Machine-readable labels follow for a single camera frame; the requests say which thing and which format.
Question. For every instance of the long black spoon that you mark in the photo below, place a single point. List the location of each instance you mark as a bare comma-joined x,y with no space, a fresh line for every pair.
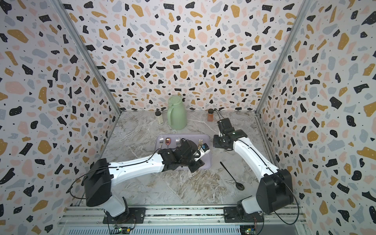
239,185

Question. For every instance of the white spice bottle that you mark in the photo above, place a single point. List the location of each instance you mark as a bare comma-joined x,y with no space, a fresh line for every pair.
159,117

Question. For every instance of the lilac plastic tray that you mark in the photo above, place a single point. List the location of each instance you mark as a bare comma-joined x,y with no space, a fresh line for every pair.
193,137

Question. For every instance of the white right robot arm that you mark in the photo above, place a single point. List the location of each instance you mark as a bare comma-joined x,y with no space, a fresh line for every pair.
275,185

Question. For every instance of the green handle silver fork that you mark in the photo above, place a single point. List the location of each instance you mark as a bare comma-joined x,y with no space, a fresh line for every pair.
177,140

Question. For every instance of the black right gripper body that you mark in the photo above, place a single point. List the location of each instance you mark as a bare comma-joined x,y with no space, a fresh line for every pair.
217,141

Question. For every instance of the aluminium corner post left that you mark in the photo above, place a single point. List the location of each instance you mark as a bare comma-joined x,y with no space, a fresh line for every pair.
60,10

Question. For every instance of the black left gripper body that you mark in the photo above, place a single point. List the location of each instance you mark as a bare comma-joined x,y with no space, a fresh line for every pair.
194,165

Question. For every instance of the green plastic jug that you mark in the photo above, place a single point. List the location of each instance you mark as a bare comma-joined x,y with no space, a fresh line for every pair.
176,113

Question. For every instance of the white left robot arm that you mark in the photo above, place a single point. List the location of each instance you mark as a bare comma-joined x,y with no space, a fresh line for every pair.
100,181

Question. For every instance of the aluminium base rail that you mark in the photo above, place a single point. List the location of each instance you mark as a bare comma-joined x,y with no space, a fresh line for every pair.
183,220

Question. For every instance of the grey marbled handle fork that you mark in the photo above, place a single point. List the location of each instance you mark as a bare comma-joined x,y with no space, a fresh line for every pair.
161,141

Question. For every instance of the aluminium corner post right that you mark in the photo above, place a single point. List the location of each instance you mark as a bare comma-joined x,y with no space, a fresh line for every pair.
294,30

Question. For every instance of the orange spice bottle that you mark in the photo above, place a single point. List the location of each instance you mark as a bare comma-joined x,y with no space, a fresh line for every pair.
210,116

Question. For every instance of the aluminium corner post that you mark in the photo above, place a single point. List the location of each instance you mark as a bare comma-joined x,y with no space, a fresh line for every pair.
294,30
60,10

